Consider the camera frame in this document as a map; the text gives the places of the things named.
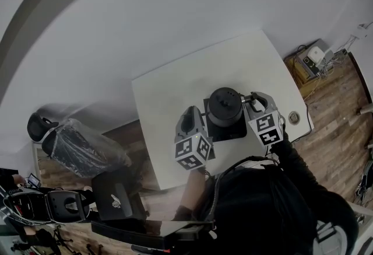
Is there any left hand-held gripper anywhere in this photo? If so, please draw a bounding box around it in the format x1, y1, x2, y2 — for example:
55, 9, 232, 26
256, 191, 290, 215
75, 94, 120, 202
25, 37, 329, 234
174, 105, 215, 172

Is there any round table cable grommet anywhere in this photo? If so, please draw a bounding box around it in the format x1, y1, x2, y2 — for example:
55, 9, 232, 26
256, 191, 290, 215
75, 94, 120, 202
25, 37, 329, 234
287, 111, 301, 125

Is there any black domed backpack unit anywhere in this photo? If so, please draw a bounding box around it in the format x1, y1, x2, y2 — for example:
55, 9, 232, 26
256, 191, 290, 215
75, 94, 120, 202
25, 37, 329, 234
45, 189, 90, 223

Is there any plastic-wrapped black office chair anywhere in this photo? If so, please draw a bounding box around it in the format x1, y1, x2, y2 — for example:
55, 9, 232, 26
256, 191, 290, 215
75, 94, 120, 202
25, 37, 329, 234
26, 111, 147, 222

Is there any thin black cable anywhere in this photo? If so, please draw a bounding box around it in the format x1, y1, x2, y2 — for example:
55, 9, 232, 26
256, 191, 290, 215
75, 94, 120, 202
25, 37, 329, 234
290, 103, 315, 144

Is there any bundle of white cables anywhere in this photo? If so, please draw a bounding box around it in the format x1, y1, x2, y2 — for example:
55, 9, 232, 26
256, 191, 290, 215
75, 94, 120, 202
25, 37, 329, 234
314, 34, 360, 80

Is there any small black box device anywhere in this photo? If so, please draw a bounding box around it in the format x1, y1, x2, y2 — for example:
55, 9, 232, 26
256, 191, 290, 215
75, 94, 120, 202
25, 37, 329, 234
301, 55, 318, 71

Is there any white router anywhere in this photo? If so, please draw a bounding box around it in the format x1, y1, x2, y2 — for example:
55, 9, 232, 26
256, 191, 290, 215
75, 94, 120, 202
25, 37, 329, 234
308, 46, 326, 67

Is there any person's right forearm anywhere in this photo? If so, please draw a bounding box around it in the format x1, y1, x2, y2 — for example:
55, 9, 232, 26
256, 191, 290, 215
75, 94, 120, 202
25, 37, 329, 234
269, 130, 322, 191

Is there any person's black clothing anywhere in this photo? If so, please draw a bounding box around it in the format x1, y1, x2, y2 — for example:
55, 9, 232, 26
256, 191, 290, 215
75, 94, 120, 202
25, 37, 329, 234
171, 156, 360, 255

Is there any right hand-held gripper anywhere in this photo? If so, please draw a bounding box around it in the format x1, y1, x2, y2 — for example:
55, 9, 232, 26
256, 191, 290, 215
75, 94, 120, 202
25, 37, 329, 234
244, 90, 285, 147

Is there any black square kettle base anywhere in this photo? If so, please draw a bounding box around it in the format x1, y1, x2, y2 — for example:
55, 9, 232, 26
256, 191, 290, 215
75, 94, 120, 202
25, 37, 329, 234
202, 97, 248, 142

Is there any black flat panel device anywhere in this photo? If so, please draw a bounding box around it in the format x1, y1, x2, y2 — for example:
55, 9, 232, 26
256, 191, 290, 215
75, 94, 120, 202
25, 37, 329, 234
90, 219, 216, 249

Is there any black gooseneck kettle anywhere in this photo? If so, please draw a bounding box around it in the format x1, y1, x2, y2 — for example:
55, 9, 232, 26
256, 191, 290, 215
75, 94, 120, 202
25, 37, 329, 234
200, 87, 258, 128

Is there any white square table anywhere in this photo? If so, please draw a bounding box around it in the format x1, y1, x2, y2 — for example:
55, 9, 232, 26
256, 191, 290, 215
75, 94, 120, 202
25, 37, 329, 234
131, 29, 316, 191

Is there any person's left forearm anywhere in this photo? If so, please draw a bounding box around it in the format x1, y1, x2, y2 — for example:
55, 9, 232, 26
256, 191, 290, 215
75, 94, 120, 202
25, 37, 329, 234
174, 169, 210, 222

